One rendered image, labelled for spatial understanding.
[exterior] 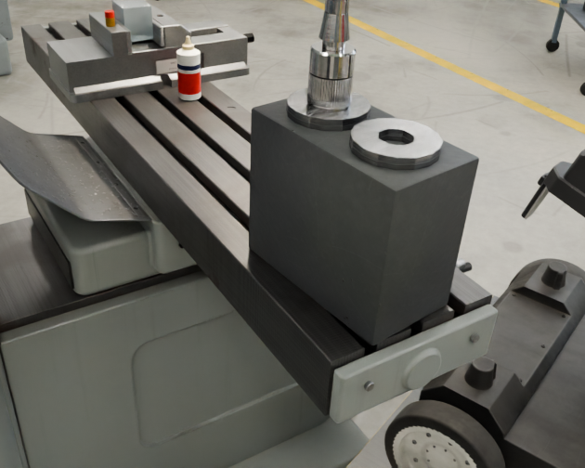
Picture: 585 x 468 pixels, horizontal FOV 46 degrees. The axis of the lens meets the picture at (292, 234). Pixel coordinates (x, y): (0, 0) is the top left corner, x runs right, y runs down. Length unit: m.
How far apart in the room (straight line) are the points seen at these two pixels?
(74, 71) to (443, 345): 0.78
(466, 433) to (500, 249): 1.61
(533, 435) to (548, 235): 1.71
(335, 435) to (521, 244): 1.36
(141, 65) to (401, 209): 0.76
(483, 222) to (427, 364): 2.07
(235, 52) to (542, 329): 0.78
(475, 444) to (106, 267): 0.63
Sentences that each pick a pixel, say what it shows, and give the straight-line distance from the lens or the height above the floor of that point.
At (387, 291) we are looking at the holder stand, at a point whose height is 1.01.
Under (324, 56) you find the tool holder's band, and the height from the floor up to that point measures 1.20.
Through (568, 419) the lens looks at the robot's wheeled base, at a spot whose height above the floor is 0.57.
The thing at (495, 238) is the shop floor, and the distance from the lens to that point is 2.75.
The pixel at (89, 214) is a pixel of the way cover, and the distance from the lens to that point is 1.04.
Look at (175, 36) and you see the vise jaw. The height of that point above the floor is 1.03.
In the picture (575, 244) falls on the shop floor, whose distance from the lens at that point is 2.84.
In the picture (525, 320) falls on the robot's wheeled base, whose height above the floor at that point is 0.59.
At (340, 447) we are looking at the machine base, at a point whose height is 0.20.
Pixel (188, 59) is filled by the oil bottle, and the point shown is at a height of 1.02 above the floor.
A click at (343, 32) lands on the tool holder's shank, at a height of 1.22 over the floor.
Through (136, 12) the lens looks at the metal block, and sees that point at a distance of 1.31.
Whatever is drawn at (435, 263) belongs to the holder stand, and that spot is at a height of 1.02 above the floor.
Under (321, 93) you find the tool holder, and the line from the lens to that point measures 0.73.
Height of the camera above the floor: 1.43
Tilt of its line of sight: 33 degrees down
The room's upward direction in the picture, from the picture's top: 3 degrees clockwise
